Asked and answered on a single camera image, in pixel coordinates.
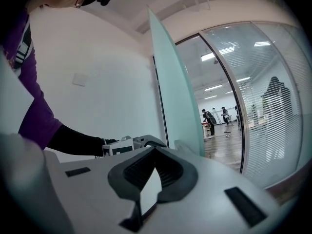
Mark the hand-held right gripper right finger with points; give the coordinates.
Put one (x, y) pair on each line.
(207, 203)

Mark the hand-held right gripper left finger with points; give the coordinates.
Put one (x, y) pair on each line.
(97, 191)

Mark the person's left forearm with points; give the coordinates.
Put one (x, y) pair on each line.
(78, 142)

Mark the white wall switch plate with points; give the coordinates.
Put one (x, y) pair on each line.
(79, 79)

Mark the frosted glass door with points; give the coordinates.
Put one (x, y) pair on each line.
(173, 86)

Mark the person in purple shirt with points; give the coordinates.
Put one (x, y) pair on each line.
(31, 101)

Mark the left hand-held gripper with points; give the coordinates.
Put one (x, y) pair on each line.
(119, 147)

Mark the glass partition with blinds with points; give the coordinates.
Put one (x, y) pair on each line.
(268, 130)

